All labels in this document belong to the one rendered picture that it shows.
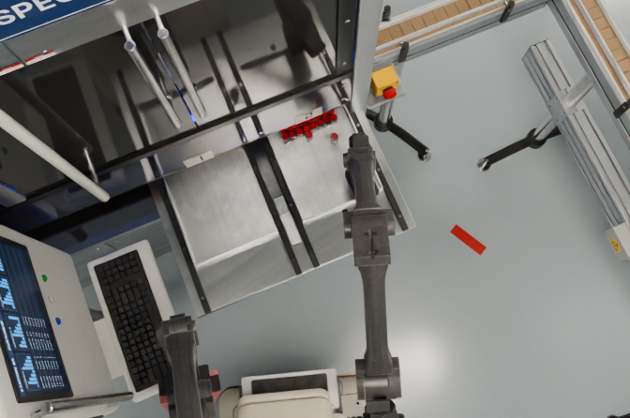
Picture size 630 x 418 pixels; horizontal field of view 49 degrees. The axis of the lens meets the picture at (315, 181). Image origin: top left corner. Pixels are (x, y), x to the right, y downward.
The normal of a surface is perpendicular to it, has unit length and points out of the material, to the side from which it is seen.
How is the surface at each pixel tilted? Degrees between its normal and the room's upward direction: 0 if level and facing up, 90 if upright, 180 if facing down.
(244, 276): 0
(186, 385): 41
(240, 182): 0
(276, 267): 0
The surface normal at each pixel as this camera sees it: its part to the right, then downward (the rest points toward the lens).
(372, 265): -0.01, 0.47
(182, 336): -0.03, -0.83
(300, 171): -0.02, -0.25
